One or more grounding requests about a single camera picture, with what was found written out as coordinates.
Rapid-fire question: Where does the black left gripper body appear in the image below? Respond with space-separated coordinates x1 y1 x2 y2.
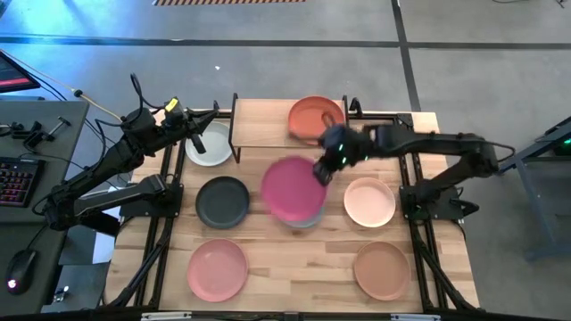
162 97 200 136

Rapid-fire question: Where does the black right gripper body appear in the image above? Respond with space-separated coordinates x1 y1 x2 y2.
317 123 372 169

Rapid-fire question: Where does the light grey plate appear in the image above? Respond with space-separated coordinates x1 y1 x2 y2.
185 120 235 169

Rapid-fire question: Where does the terracotta orange plate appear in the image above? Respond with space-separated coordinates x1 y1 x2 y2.
286 95 347 147

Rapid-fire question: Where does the cream plate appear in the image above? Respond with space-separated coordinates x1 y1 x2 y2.
343 177 397 229

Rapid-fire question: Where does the magenta plate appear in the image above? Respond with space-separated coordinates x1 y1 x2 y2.
260 155 329 223

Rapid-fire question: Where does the dark charcoal plate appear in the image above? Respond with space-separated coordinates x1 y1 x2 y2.
194 175 252 231

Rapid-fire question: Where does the sage green plate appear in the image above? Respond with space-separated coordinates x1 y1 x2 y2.
278 205 326 230

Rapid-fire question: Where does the light pink plate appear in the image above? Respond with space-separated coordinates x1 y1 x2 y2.
186 238 250 304

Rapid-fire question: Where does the grey desk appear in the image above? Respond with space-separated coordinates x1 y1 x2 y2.
0 98 90 316

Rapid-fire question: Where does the black desk strut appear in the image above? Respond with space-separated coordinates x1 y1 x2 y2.
87 211 121 238

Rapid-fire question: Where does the tan brown plate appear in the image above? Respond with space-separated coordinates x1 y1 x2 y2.
352 241 412 302

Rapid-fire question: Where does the black desk clamp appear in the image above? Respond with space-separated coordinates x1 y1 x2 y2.
21 128 57 151
0 120 44 140

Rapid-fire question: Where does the white paper sheet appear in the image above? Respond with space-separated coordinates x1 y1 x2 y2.
91 231 117 265

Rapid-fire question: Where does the black computer monitor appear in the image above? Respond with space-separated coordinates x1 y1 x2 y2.
0 49 42 95

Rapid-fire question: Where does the black backlit keyboard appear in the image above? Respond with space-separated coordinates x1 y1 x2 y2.
0 155 46 210

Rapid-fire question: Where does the dark grey cart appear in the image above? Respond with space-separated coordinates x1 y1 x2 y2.
490 114 571 263

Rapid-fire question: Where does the black computer mouse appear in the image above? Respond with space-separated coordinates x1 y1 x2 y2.
4 248 38 296

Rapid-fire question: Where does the black device green light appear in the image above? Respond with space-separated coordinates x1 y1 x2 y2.
551 132 571 157

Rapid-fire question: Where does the black left wrist camera cable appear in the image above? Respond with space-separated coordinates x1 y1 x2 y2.
92 72 167 131

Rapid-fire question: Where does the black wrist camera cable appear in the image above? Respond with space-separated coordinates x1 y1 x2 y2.
484 140 517 164
92 72 167 131

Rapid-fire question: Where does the wooden shelf black metal frame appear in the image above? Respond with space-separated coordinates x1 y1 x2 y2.
228 92 352 165

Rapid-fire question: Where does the black aluminium table frame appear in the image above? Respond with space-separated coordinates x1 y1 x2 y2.
102 109 481 313

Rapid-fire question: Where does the yellow cable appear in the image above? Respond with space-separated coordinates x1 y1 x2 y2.
0 47 124 122

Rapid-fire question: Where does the black monitor cable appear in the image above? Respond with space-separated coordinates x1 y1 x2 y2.
26 70 118 148

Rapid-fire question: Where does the black keyboard cable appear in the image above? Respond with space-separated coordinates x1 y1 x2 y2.
20 152 108 184

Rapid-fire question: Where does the silver clamp screw handle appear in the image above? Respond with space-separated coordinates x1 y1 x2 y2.
46 115 73 137

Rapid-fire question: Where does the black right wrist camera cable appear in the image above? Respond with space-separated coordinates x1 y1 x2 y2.
484 140 517 164

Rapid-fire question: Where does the silver edge bracket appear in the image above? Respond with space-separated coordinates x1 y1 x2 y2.
390 313 443 321
140 311 194 321

